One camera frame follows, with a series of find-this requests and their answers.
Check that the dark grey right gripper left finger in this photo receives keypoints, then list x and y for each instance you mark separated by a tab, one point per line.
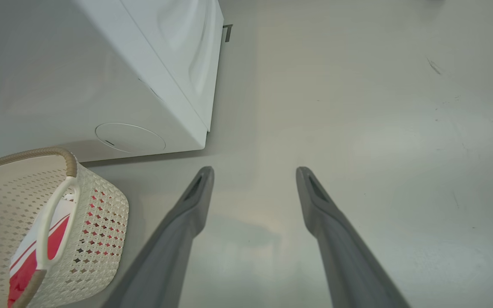
165	256

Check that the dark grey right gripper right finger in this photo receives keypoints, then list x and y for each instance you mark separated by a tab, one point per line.
349	265

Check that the red and white garment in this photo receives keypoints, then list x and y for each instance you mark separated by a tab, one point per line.
26	265

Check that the white front-load washing machine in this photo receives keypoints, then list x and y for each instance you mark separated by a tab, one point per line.
58	77

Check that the small dark metal bracket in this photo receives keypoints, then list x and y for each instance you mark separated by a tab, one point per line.
227	32

